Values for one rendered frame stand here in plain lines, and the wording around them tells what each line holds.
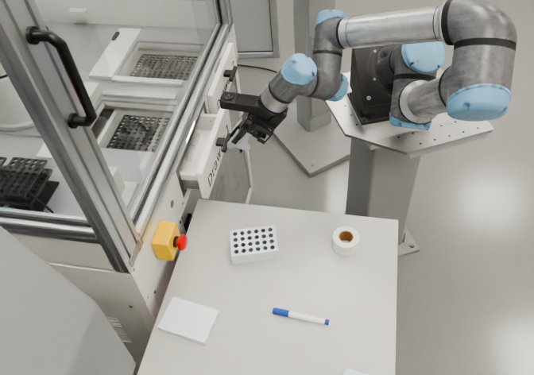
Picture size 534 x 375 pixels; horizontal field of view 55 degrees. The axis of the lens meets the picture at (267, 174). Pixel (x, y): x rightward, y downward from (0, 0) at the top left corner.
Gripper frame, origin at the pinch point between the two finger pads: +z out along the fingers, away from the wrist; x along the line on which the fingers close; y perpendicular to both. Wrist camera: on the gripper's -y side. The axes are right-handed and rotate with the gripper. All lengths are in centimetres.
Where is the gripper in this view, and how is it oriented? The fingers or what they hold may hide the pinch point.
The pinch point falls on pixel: (229, 140)
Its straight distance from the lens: 145.3
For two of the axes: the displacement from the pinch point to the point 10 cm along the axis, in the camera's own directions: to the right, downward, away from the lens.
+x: 1.8, -7.4, 6.5
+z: -5.1, 4.9, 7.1
